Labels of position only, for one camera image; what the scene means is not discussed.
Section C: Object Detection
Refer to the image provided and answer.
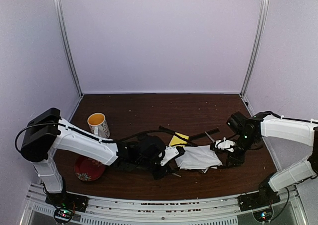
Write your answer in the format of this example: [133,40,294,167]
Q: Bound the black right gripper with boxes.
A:
[226,133,257,168]

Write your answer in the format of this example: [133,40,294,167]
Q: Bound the white drawstring pouch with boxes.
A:
[175,145,223,171]

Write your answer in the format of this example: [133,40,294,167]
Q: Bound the black handled scissors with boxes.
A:
[171,167,182,178]

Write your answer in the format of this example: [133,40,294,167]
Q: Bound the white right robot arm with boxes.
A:
[227,111,318,206]

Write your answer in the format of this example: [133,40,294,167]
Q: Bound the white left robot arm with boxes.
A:
[20,108,171,207]

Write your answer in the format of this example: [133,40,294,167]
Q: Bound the black comb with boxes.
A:
[158,126,198,147]

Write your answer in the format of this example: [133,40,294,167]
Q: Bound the yellow sponge block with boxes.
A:
[169,133,189,146]

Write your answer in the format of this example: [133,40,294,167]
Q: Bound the floral mug yellow inside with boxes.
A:
[87,113,110,138]

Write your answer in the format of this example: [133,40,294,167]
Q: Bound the red floral plate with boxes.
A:
[74,156,106,182]

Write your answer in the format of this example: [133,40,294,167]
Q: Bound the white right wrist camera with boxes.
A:
[210,137,235,153]

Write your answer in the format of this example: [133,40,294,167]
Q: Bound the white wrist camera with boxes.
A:
[210,137,235,153]
[160,146,185,166]

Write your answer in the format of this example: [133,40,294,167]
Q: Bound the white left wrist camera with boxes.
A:
[160,146,185,166]

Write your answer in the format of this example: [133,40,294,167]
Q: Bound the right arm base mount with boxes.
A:
[238,191,281,212]

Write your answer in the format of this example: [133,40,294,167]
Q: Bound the aluminium front rail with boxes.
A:
[21,182,305,225]

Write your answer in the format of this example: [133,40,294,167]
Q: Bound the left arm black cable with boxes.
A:
[14,120,174,158]

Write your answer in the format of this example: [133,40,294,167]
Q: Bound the right aluminium frame post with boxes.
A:
[240,0,270,98]

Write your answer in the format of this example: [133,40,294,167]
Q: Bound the aluminium frame post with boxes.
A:
[53,0,83,98]
[240,0,270,98]

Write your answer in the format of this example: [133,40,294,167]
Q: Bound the left aluminium frame post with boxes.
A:
[53,0,83,98]

